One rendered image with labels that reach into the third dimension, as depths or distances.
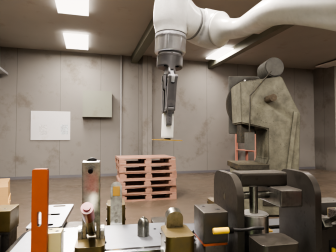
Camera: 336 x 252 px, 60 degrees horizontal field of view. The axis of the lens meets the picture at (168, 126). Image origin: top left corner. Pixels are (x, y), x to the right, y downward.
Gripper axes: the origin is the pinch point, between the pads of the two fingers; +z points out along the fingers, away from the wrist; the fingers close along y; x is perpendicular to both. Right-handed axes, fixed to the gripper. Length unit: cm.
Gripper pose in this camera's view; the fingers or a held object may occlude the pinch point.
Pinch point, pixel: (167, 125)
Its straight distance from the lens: 82.7
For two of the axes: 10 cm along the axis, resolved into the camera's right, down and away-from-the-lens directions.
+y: -1.7, 0.4, 9.8
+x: -9.9, -0.4, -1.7
